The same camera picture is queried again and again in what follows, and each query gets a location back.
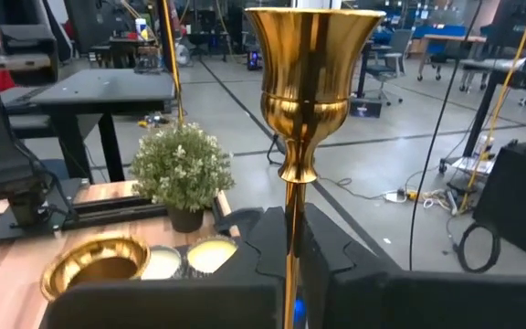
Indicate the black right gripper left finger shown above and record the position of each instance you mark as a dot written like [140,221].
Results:
[176,306]

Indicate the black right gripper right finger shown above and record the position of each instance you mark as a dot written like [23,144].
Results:
[427,301]

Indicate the pale candle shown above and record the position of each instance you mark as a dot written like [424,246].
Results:
[162,264]

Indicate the yellow candle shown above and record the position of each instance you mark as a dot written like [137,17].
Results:
[210,255]

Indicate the tall gold candlestick holder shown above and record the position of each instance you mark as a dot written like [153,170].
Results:
[308,91]

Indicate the white power strip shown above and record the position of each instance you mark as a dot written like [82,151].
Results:
[397,196]

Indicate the large black box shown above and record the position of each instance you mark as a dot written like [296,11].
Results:
[518,205]

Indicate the small artificial potted plant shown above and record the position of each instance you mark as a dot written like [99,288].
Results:
[181,169]

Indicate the black standing desk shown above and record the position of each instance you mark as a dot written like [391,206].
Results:
[480,114]

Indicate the small black floor box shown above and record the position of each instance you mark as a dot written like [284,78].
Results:
[365,109]

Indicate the grey office chair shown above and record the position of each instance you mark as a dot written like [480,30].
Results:
[393,55]

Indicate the computer tower with blue light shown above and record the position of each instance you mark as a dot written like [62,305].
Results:
[254,59]

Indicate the wooden top desk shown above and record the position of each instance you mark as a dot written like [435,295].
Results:
[455,39]

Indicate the white bottle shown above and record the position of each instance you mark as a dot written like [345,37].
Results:
[141,29]

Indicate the red object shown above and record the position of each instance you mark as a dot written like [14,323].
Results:
[3,81]

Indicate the black shelf unit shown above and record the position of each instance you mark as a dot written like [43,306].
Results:
[25,41]

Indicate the black aluminium table frame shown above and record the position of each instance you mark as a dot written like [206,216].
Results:
[121,215]

